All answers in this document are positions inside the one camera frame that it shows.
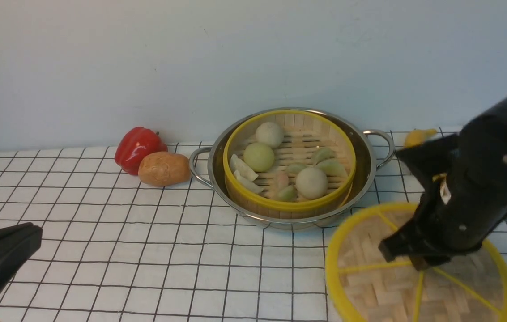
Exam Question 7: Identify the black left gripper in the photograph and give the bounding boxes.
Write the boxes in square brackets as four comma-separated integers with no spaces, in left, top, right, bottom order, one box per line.
[0,222,43,309]

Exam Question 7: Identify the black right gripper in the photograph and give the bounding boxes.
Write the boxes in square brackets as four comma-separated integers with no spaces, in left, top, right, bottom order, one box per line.
[379,114,507,271]

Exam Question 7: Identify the yellow bamboo steamer lid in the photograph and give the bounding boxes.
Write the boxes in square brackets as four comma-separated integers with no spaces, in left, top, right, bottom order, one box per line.
[325,203,507,322]

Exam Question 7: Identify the yellow rimmed bamboo steamer basket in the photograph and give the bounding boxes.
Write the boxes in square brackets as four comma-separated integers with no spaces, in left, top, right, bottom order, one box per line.
[222,110,356,219]

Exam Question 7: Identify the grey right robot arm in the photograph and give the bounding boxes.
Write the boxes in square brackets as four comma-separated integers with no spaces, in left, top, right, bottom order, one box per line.
[379,98,507,270]

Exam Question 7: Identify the stainless steel pot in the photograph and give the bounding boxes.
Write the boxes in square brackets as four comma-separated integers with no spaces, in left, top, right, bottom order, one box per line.
[188,108,395,231]

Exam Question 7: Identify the yellow banana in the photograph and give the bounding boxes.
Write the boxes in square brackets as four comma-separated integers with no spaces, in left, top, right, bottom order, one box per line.
[403,128,438,148]

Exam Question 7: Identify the large green dumpling right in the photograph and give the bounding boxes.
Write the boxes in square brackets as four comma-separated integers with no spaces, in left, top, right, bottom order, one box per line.
[315,158,348,178]

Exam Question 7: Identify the large white round bun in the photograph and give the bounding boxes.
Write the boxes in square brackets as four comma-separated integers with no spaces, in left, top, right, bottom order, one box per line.
[295,167,328,200]

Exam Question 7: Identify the green dumpling back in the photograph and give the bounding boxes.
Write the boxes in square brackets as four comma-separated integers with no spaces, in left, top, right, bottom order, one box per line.
[311,147,336,165]

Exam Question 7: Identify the small green dumpling front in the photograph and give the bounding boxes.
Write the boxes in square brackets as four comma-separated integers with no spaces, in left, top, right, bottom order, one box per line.
[274,185,298,202]

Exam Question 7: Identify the small green dumpling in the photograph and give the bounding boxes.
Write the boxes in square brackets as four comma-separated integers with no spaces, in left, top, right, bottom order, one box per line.
[274,185,298,202]
[285,162,308,174]

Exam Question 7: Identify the small green dumpling middle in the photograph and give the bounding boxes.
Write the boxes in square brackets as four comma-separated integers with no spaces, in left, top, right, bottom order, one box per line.
[285,162,308,174]

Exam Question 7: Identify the pink shrimp dumpling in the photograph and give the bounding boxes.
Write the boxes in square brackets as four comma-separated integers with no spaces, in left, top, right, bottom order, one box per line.
[273,171,290,192]

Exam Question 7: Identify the red bell pepper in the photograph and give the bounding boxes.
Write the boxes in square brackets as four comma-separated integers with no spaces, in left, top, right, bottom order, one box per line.
[114,127,169,177]

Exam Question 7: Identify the white dumpling lower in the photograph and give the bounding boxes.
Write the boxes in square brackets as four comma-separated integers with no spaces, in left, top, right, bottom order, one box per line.
[233,170,263,195]

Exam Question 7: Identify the white dumpling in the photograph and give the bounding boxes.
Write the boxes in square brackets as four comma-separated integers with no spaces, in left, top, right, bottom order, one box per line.
[233,170,263,195]
[230,154,259,182]

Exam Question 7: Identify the brown potato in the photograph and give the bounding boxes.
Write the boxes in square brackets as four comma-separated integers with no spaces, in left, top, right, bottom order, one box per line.
[137,152,191,187]

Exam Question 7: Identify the pale green round bun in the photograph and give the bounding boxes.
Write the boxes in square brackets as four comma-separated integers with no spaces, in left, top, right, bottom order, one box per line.
[243,142,275,173]

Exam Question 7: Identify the white dumpling upper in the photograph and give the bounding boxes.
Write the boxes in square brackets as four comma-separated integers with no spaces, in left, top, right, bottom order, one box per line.
[230,154,259,182]

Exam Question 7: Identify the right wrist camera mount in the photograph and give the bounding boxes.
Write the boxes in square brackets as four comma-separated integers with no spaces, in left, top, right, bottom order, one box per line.
[395,134,459,191]

